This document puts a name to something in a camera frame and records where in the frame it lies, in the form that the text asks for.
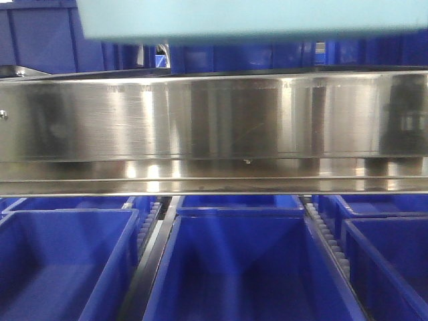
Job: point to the light blue plastic bin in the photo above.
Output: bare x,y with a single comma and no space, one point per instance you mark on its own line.
232,21

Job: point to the dark blue bin rear centre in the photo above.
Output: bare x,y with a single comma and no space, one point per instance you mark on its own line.
198,205

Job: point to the dark blue bin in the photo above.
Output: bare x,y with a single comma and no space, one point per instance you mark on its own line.
225,58
66,265
249,268
142,203
198,205
388,265
47,36
408,49
334,209

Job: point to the white roller track left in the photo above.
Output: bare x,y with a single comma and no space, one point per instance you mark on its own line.
147,227

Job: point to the white roller track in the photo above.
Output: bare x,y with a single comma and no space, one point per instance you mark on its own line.
147,227
333,245

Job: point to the dark blue bin lower centre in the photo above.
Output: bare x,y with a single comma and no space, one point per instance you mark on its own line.
249,268

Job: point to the dark blue bin behind centre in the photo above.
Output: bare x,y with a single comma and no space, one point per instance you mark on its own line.
225,58

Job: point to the dark blue bin rear right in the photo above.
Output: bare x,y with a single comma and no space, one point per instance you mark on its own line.
334,209

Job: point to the white roller track right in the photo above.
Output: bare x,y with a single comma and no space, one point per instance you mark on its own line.
333,245

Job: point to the dark blue bin lower left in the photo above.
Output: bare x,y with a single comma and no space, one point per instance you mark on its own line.
66,265

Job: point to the dark blue bin lower right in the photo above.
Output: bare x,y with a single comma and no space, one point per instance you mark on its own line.
388,265

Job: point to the dark blue bin upper left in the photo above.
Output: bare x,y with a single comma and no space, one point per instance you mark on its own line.
47,36

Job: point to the dark blue bin rear left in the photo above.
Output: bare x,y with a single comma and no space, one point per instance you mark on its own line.
142,203

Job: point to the dark blue bin upper right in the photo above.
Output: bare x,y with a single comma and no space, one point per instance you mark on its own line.
408,49

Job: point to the stainless steel shelf front rail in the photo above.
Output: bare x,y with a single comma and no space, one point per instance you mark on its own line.
311,130

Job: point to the black divider rail left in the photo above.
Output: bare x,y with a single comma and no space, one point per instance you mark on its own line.
138,294

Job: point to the steel bolt on rail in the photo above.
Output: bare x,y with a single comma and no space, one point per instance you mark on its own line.
3,115

